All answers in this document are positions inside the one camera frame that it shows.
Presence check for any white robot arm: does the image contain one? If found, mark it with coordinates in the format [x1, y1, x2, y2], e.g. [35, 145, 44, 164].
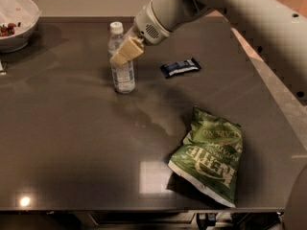
[110, 0, 307, 104]

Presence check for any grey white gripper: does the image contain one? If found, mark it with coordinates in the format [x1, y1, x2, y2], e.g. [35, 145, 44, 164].
[110, 3, 171, 65]

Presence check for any green jalapeno chip bag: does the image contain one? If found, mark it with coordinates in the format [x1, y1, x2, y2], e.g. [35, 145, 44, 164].
[168, 106, 243, 208]

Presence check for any dark blue snack bar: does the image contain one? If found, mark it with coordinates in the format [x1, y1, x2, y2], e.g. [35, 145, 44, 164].
[160, 57, 201, 79]

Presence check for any white bowl with fruit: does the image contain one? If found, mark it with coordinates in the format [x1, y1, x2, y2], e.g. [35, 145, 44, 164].
[0, 0, 41, 53]

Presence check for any clear plastic water bottle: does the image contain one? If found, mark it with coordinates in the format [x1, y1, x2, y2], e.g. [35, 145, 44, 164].
[107, 21, 135, 94]

